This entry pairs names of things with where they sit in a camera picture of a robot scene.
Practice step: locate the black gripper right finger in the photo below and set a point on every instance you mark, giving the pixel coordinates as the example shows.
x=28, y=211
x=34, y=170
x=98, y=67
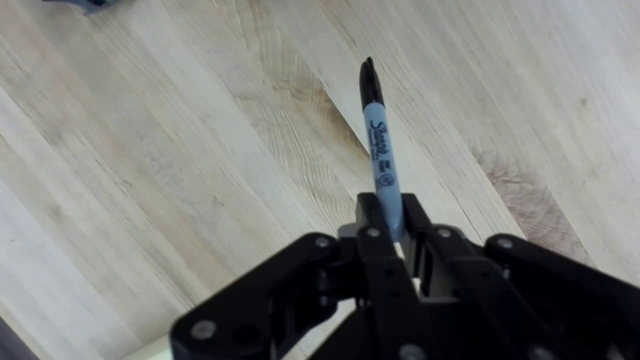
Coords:
x=516, y=300

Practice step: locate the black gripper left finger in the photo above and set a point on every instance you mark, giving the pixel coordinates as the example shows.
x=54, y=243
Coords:
x=270, y=308

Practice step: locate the grey marker with black cap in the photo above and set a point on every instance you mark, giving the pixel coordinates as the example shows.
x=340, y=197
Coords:
x=381, y=149

